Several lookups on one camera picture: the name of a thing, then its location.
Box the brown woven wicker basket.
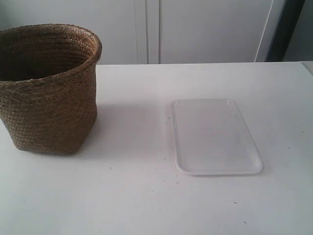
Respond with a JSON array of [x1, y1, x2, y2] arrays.
[[0, 24, 102, 155]]

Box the dark vertical door frame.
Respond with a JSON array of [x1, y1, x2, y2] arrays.
[[265, 0, 305, 62]]

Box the white rectangular plastic tray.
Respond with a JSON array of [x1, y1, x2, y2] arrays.
[[168, 98, 264, 176]]

